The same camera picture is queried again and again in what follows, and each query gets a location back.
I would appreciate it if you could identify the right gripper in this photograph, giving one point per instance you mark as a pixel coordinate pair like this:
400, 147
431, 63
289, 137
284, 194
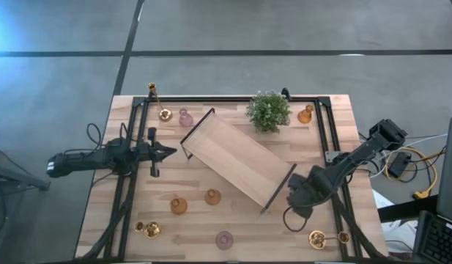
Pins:
302, 196

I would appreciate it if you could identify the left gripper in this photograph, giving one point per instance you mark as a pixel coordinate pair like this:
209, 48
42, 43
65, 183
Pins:
154, 152

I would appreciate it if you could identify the tall gold candlestick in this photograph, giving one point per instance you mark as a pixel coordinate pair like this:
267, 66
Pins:
316, 240
165, 115

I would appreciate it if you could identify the amber ribbed glass candle holder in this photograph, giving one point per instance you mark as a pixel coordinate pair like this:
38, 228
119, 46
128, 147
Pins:
178, 206
304, 116
212, 198

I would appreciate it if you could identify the short gold candlestick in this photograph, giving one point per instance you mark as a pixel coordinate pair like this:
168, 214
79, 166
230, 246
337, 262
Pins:
152, 230

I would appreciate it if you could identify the pink ribbed glass candle holder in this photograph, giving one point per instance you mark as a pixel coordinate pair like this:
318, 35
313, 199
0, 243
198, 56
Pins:
224, 240
185, 120

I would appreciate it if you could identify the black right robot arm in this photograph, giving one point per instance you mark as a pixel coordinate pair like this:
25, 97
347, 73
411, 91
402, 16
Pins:
361, 152

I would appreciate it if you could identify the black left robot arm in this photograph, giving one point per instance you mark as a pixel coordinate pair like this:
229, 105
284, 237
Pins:
83, 159

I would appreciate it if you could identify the grey metal mounting plate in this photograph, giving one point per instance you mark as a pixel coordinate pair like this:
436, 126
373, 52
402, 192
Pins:
332, 156

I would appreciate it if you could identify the wooden shelf with black legs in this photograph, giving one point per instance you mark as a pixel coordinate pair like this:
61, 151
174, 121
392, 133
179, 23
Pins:
240, 157

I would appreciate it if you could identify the green potted plant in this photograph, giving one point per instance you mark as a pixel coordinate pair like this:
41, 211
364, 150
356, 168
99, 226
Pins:
268, 111

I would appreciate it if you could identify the white paper sheets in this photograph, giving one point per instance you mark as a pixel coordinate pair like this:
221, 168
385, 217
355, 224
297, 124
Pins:
398, 231

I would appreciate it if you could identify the black power adapter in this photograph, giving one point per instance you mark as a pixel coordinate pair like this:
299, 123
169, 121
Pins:
399, 165

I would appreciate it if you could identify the black side table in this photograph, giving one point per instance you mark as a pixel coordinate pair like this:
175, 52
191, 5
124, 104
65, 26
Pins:
405, 210

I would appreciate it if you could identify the grey laptop computer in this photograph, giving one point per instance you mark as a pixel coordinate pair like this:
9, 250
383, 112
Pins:
451, 172

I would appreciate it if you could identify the black aluminium table frame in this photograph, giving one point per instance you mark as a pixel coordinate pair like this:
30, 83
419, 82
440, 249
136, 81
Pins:
229, 99

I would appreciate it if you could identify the black table-level camera mount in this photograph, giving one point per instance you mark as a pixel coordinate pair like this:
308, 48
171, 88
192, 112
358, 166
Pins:
285, 93

